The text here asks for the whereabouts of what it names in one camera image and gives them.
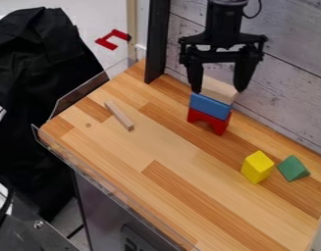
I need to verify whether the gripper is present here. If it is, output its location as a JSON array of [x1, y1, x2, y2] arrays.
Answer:
[[177, 29, 269, 94]]

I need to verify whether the white block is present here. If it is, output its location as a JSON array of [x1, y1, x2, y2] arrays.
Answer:
[[199, 75, 241, 106]]

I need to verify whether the blue block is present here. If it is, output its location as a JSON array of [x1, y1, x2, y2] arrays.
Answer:
[[187, 92, 234, 122]]

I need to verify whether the red arch block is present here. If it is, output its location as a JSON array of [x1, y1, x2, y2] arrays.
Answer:
[[186, 107, 234, 137]]

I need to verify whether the yellow block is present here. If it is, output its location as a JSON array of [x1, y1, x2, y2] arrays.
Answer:
[[240, 149, 276, 185]]

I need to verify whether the long wooden block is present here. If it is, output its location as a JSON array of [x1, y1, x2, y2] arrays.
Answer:
[[103, 100, 136, 132]]

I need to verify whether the green wedge block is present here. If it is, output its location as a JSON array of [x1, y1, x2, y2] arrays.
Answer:
[[275, 155, 312, 183]]

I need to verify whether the black cloth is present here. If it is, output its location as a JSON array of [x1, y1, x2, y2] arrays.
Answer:
[[0, 6, 107, 224]]

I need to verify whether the black post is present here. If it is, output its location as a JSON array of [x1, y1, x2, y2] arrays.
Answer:
[[142, 0, 173, 85]]

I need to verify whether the red bracket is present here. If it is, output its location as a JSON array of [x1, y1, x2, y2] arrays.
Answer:
[[92, 28, 133, 52]]

